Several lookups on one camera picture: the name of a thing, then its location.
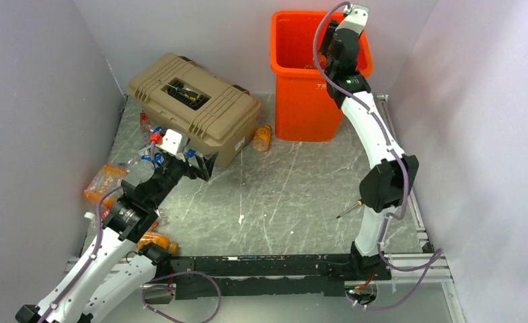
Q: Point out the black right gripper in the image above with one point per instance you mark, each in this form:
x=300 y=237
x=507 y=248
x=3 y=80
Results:
x=327 y=38

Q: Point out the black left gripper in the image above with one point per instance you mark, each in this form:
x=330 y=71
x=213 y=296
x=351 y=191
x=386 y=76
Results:
x=205 y=169

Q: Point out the small orange juice bottle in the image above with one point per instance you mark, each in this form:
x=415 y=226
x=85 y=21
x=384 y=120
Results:
x=262 y=137

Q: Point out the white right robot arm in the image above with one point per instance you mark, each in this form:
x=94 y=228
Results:
x=387 y=185

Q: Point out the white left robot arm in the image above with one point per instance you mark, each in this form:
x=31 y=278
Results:
x=114 y=265

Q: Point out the orange plastic bin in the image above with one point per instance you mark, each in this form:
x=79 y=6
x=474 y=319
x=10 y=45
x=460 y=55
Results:
x=304 y=109

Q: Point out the tan plastic toolbox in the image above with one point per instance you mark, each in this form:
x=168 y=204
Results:
x=225 y=124

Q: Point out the pepsi bottle near toolbox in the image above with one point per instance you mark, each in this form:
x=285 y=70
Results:
x=144 y=154

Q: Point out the screwdriver in toolbox lid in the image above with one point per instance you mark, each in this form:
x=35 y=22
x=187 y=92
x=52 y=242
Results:
x=188 y=97

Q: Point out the orange bottle near base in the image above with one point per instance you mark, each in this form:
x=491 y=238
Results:
x=151 y=237

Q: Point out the large orange bottle left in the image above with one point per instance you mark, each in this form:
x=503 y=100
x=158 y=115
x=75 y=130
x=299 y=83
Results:
x=106 y=179

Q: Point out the red label clear bottle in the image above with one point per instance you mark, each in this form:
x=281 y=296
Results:
x=92 y=217

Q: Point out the yellow black screwdriver on table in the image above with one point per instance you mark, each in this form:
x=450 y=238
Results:
x=351 y=208

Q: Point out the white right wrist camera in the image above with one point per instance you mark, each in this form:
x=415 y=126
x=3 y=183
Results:
x=355 y=18

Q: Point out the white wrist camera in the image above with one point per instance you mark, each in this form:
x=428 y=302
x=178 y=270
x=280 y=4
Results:
x=355 y=18
x=170 y=141

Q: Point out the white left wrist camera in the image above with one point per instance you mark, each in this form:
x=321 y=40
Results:
x=170 y=141

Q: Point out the red handled pliers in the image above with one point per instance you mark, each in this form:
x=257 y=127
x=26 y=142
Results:
x=144 y=121

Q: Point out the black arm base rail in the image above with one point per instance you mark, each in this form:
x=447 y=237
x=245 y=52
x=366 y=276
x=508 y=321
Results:
x=331 y=275

